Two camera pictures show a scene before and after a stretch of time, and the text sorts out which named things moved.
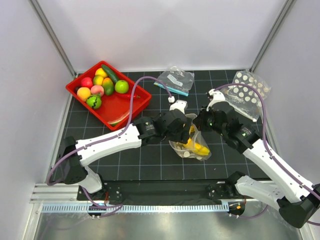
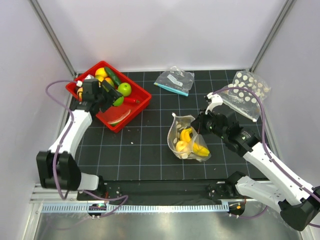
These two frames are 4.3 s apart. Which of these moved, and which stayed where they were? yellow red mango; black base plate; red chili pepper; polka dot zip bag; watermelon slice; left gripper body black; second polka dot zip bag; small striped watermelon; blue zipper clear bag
Moved: left gripper body black; small striped watermelon; red chili pepper
Stayed: black base plate; second polka dot zip bag; blue zipper clear bag; watermelon slice; yellow red mango; polka dot zip bag
